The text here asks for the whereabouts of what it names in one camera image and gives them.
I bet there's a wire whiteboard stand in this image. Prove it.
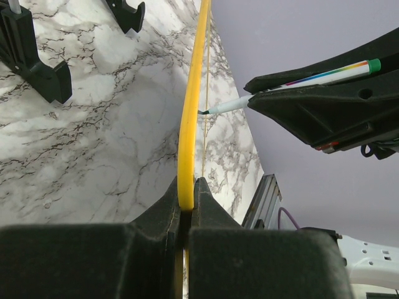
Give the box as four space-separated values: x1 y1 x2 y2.
1 1 146 104

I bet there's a yellow framed whiteboard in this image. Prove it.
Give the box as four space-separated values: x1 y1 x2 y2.
174 0 213 299

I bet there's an aluminium rail frame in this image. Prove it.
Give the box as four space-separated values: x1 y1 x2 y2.
242 174 282 230

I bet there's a white whiteboard marker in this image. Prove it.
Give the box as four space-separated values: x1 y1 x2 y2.
198 58 382 115

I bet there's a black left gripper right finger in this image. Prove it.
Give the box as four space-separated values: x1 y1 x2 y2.
188 178 353 298

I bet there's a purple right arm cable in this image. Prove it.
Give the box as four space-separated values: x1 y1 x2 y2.
277 206 302 231

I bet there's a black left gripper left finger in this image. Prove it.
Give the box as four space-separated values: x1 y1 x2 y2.
1 181 181 298

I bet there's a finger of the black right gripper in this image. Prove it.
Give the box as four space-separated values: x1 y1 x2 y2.
249 70 398 150
244 29 398 93

